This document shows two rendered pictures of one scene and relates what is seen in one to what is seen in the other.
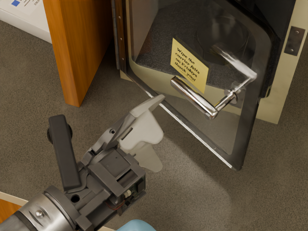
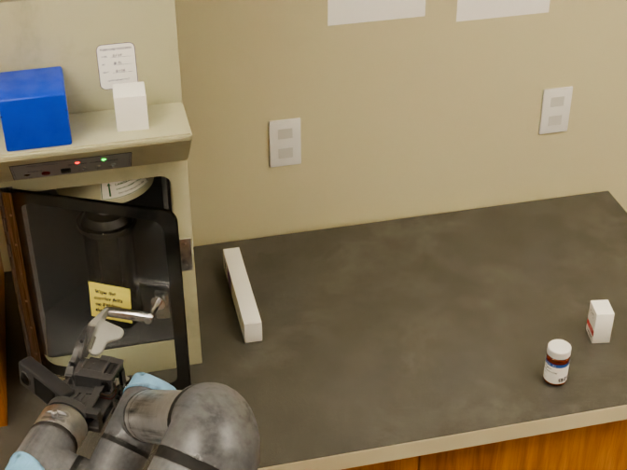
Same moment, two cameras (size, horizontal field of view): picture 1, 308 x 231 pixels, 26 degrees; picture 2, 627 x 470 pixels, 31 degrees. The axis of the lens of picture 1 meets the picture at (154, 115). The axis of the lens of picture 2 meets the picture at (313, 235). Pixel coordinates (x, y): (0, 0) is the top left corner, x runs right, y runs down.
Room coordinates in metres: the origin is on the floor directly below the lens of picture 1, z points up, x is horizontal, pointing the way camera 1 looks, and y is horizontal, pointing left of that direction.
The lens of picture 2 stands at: (-0.93, 0.50, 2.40)
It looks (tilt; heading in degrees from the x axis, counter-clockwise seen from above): 34 degrees down; 328
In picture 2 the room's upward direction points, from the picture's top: straight up
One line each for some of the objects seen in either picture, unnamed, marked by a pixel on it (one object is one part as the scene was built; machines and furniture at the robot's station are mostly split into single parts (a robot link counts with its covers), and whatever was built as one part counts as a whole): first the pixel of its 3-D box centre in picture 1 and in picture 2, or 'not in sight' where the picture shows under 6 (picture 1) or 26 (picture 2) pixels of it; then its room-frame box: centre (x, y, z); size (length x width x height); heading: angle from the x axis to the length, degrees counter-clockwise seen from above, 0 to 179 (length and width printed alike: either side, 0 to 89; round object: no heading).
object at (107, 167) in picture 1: (97, 186); (87, 393); (0.38, 0.08, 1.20); 0.12 x 0.09 x 0.08; 133
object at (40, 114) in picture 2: not in sight; (34, 108); (0.65, 0.01, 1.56); 0.10 x 0.10 x 0.09; 71
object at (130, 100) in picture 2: not in sight; (131, 106); (0.60, -0.13, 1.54); 0.05 x 0.05 x 0.06; 68
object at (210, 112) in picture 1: (202, 91); (133, 309); (0.53, -0.07, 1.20); 0.10 x 0.05 x 0.03; 44
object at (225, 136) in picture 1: (182, 55); (101, 297); (0.61, -0.04, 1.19); 0.30 x 0.01 x 0.40; 44
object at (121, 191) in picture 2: not in sight; (103, 167); (0.76, -0.14, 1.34); 0.18 x 0.18 x 0.05
